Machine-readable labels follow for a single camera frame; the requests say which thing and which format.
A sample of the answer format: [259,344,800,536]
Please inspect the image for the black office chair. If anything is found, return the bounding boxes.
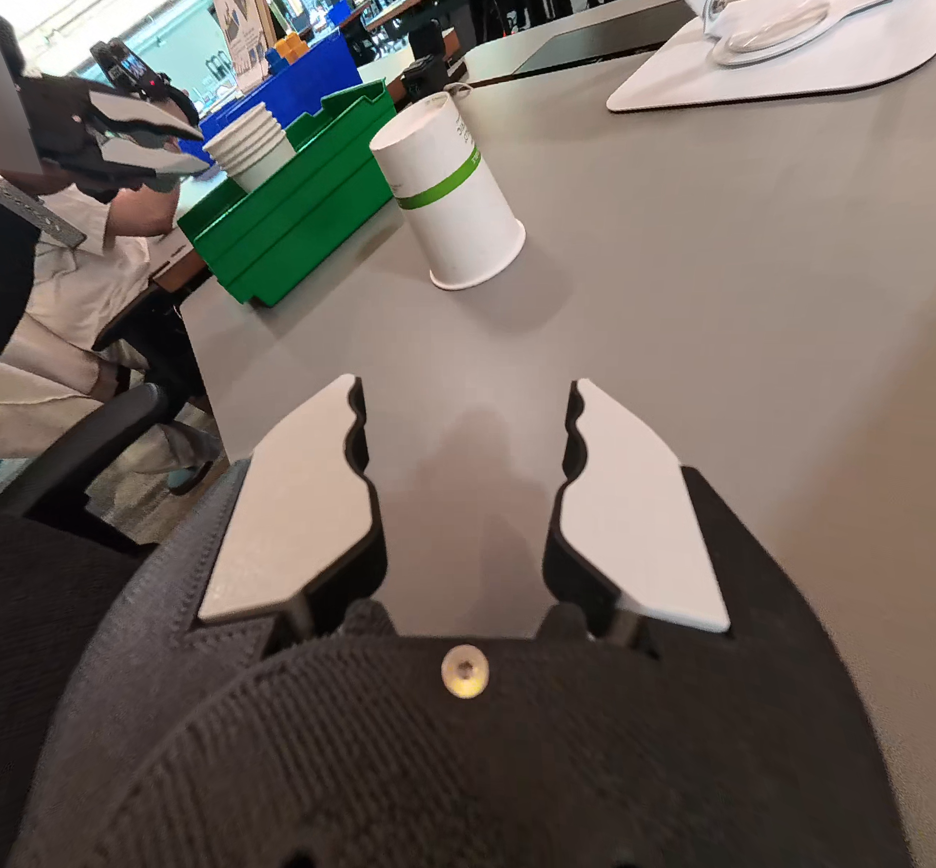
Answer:
[0,382,171,847]

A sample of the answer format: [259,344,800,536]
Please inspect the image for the dark grey desk cable flap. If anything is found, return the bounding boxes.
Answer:
[512,26,663,77]

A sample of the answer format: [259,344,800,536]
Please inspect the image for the standing poster board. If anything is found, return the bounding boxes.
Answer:
[190,0,277,93]

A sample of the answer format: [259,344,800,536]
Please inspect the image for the person's beige trousers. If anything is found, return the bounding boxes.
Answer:
[0,312,224,478]

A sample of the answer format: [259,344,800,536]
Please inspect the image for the green plastic bin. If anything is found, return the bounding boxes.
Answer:
[177,78,405,308]

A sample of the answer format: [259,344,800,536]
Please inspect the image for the stack of nested paper cups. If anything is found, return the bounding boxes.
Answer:
[202,102,297,194]

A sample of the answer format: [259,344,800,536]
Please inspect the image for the grey desk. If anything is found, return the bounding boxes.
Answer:
[179,0,936,868]

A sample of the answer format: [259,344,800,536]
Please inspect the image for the white document stand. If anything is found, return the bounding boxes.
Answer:
[605,0,936,114]

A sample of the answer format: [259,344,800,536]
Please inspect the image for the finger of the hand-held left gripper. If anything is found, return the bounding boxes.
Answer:
[97,137,215,178]
[89,88,206,143]

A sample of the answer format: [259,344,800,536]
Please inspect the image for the blue plastic bin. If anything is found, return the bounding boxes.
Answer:
[179,31,365,161]

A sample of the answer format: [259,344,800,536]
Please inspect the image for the white paper cup green band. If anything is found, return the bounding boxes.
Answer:
[369,91,527,291]

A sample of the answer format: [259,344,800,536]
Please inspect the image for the black charging hub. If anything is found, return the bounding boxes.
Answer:
[401,58,469,105]

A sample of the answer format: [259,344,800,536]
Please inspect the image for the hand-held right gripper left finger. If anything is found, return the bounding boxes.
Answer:
[197,374,389,637]

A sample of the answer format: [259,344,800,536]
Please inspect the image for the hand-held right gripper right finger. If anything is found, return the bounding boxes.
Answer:
[543,378,732,648]

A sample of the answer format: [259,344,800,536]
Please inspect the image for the perforated metal bar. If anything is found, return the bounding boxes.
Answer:
[0,177,86,249]

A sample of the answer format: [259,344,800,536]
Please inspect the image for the person's white shirt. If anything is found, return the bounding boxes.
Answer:
[22,184,184,372]

